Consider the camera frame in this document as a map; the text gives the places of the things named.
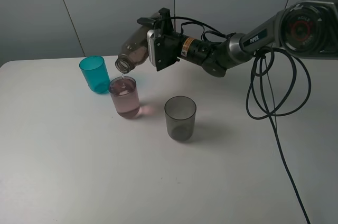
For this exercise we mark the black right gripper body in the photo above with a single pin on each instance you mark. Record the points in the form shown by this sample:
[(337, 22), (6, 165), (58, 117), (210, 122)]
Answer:
[(167, 50)]

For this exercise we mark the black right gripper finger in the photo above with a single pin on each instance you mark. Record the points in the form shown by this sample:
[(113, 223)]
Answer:
[(149, 21)]

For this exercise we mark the smoky brown water bottle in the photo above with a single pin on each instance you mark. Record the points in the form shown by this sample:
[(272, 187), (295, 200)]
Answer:
[(134, 51)]

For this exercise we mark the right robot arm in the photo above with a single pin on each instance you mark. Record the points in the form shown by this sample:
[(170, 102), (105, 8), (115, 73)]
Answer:
[(306, 30)]

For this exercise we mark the pink translucent plastic cup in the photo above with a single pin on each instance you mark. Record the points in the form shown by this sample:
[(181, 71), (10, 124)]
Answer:
[(123, 91)]

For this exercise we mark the grey translucent plastic cup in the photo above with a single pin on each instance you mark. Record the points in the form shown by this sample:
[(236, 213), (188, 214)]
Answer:
[(180, 114)]

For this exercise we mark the teal plastic cup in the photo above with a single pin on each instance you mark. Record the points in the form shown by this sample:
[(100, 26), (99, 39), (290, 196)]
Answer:
[(95, 73)]

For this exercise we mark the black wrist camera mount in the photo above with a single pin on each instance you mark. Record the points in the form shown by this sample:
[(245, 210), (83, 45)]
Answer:
[(162, 26)]

